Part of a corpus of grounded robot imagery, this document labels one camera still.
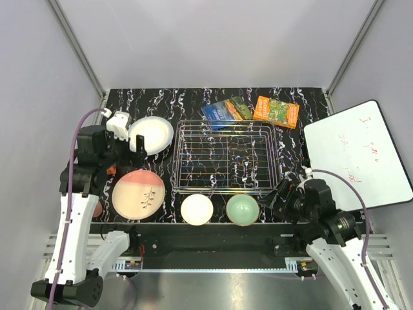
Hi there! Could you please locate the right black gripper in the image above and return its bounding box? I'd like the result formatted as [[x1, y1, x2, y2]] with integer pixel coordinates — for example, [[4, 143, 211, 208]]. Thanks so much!
[[257, 178, 317, 225]]

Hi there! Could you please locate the green ceramic bowl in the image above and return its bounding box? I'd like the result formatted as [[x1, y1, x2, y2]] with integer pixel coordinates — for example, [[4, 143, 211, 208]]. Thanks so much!
[[226, 194, 260, 227]]

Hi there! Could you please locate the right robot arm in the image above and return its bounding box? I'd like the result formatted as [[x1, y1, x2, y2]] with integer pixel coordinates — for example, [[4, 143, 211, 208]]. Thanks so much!
[[259, 176, 398, 309]]

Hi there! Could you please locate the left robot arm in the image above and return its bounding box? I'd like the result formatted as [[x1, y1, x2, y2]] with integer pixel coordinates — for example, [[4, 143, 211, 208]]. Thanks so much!
[[30, 125, 147, 309]]

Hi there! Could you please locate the orange mug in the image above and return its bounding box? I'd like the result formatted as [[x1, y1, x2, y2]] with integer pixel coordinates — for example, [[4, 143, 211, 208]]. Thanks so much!
[[106, 165, 116, 175]]

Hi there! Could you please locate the white paper plate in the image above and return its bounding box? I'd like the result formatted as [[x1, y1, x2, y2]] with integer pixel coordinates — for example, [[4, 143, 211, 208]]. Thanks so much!
[[128, 116, 174, 156]]

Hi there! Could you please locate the pink cream floral plate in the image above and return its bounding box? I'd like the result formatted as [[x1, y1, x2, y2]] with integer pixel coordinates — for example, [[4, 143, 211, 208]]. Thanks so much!
[[112, 170, 165, 220]]

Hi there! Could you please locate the pink cup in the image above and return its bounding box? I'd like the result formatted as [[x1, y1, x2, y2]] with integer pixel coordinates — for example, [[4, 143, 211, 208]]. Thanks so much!
[[93, 201, 103, 218]]

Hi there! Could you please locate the orange green book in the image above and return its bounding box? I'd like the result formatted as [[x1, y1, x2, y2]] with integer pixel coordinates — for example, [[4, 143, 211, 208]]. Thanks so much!
[[253, 96, 299, 129]]

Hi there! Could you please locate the orange bowl white inside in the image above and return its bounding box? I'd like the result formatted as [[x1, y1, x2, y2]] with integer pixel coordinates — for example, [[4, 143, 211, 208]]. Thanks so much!
[[181, 194, 214, 226]]

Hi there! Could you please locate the white whiteboard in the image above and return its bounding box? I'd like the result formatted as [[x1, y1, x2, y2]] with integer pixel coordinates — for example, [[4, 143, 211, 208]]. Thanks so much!
[[304, 100, 412, 211]]

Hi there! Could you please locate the blue landscape book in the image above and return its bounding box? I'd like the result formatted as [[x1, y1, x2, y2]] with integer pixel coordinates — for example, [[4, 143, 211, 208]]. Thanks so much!
[[201, 96, 253, 130]]

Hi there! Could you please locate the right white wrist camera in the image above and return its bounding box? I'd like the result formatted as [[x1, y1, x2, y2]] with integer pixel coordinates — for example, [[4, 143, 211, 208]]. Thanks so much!
[[297, 167, 313, 190]]

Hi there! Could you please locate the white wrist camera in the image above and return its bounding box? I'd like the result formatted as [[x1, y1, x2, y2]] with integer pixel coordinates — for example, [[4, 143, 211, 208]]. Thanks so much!
[[297, 167, 313, 190], [106, 111, 132, 141]]

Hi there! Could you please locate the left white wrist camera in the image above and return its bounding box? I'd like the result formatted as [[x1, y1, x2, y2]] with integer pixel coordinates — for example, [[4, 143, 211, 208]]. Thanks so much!
[[106, 111, 132, 141]]

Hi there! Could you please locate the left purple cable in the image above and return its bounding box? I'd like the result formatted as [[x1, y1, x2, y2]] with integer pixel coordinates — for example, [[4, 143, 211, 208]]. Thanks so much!
[[48, 108, 112, 306]]

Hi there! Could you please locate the metal wire dish rack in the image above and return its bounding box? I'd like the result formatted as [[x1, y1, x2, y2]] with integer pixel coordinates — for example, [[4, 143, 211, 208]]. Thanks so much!
[[171, 120, 280, 194]]

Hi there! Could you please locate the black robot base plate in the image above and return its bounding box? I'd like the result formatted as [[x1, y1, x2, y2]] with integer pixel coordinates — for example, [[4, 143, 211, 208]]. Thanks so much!
[[90, 223, 305, 272]]

